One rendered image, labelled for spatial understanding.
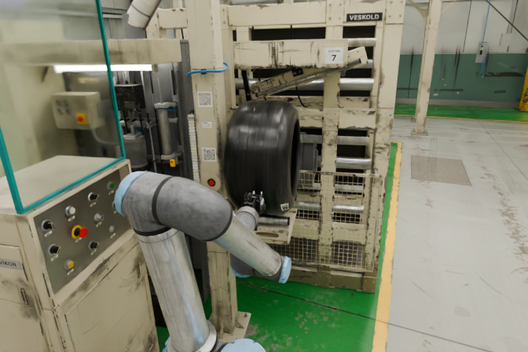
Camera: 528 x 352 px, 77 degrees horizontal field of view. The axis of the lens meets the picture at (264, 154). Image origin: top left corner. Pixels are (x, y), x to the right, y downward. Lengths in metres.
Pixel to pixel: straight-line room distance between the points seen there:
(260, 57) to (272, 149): 0.60
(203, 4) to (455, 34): 9.56
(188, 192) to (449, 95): 10.34
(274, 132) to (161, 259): 0.81
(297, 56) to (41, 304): 1.53
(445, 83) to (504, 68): 1.38
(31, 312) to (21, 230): 0.34
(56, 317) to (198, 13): 1.34
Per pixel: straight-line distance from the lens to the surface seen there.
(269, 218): 1.73
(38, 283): 1.43
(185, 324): 1.05
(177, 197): 0.74
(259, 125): 1.51
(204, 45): 1.67
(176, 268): 0.92
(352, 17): 2.12
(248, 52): 1.87
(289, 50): 1.83
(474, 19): 10.88
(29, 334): 1.64
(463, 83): 10.85
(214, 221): 0.76
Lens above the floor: 1.76
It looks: 18 degrees down
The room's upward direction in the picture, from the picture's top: 1 degrees counter-clockwise
